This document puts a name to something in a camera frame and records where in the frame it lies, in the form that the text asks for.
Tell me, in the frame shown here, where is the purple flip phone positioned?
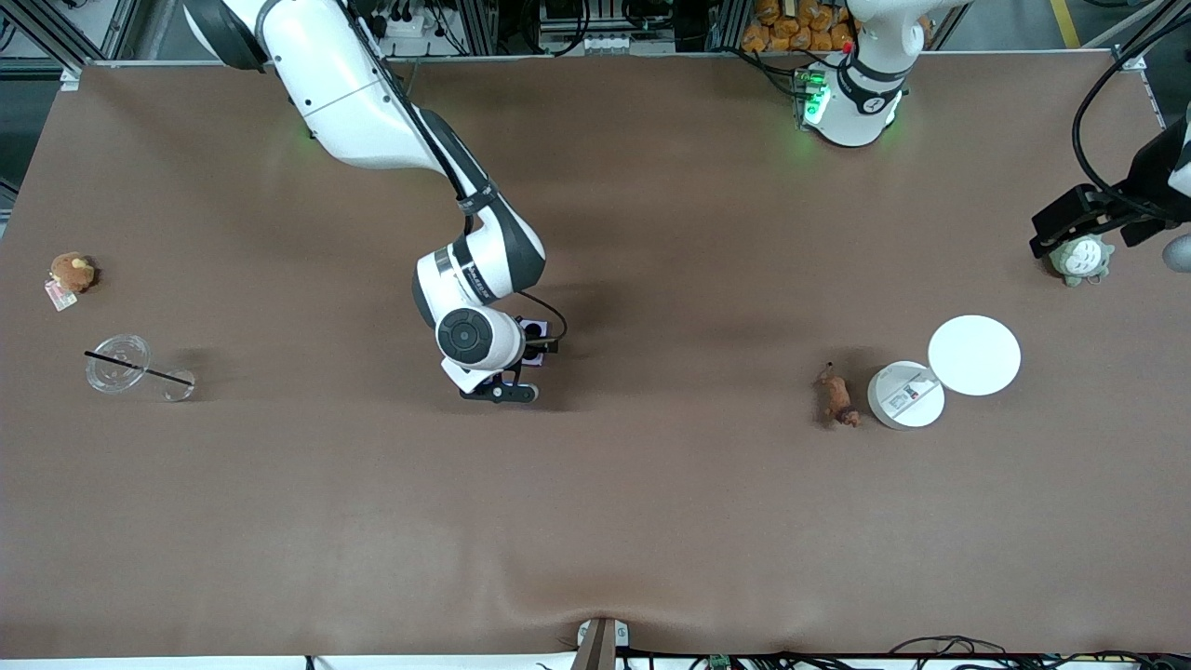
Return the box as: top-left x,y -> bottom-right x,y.
514,317 -> 553,367

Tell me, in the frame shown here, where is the brown lion statue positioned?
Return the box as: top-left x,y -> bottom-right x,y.
814,362 -> 863,430

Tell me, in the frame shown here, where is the grey green Totoro plush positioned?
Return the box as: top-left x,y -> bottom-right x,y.
1049,233 -> 1117,288

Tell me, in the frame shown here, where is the brown table cover mat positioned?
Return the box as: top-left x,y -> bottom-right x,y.
0,51 -> 1191,658

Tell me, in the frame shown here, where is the black drinking straw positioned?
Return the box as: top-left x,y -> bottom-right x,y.
84,350 -> 195,385

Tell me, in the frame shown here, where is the orange lumpy items pile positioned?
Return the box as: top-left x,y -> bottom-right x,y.
741,0 -> 859,55

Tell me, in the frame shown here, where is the clear plastic cup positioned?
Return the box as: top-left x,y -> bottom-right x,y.
85,334 -> 197,404

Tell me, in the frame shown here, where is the white power strip with plugs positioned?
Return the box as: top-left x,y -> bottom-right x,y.
372,3 -> 440,44

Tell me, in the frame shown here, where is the brown plush toy with tag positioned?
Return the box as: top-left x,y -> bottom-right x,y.
44,251 -> 98,313

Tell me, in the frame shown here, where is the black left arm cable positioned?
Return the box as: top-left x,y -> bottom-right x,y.
1071,14 -> 1191,225

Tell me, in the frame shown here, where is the aluminium frame profile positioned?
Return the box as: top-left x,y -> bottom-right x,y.
1084,0 -> 1191,72
461,0 -> 501,55
0,0 -> 141,72
709,0 -> 751,53

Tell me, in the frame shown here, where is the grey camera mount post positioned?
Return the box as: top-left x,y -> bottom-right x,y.
569,617 -> 632,670

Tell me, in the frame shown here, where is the black floor cable bundle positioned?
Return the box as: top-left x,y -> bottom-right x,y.
884,635 -> 1191,670

